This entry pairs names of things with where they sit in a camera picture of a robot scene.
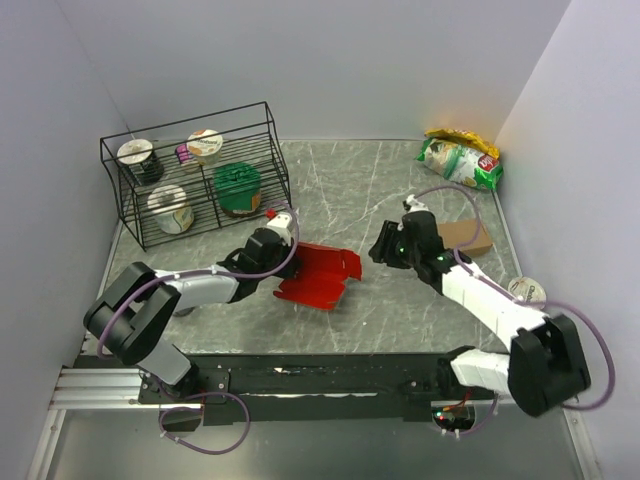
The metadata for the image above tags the yellow chips bag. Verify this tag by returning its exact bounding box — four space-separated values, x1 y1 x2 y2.
424 128 500 159

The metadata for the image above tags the red paper box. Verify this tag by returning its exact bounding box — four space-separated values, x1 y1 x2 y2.
273 242 362 311

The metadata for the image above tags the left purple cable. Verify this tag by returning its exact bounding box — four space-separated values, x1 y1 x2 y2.
96 200 301 455

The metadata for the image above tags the white cup lower shelf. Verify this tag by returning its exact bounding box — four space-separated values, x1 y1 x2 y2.
147 185 194 235

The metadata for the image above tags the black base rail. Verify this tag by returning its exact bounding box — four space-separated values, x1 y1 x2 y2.
138 353 493 426

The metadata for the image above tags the metal tin can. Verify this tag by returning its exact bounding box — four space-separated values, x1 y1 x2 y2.
172 307 195 318

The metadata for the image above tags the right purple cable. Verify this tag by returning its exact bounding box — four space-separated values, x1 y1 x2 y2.
412 185 617 437

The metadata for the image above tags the brown cardboard box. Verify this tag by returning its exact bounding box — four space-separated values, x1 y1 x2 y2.
437 219 493 258

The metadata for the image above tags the green chips bag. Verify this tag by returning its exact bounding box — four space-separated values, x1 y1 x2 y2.
416 137 503 191

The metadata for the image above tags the foil lid dark cup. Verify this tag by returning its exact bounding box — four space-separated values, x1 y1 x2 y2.
117 139 164 186

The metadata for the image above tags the purple cable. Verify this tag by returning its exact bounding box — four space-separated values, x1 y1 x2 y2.
96 200 301 455
412 185 617 437

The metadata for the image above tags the white yogurt cup orange label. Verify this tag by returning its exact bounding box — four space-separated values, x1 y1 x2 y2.
186 129 224 165

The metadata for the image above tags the small purple white cup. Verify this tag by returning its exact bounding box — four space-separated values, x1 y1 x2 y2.
175 144 194 164

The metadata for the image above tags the aluminium frame rail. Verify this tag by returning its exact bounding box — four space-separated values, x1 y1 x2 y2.
26 319 603 480

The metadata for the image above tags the green lidded jar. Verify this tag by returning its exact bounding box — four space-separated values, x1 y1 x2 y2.
213 162 262 217

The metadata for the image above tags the black wire rack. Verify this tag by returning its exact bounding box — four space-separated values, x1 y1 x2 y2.
100 101 291 250

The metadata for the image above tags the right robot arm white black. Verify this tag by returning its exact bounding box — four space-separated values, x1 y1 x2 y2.
368 210 591 417

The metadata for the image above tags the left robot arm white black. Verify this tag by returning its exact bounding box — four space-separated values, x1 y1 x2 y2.
83 227 299 402

